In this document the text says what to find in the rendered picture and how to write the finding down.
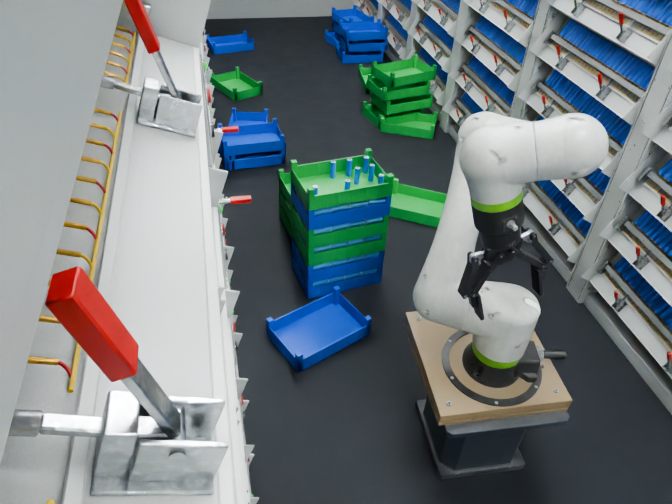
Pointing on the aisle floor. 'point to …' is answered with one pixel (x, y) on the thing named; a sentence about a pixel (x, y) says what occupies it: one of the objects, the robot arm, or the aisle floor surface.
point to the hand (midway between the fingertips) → (508, 299)
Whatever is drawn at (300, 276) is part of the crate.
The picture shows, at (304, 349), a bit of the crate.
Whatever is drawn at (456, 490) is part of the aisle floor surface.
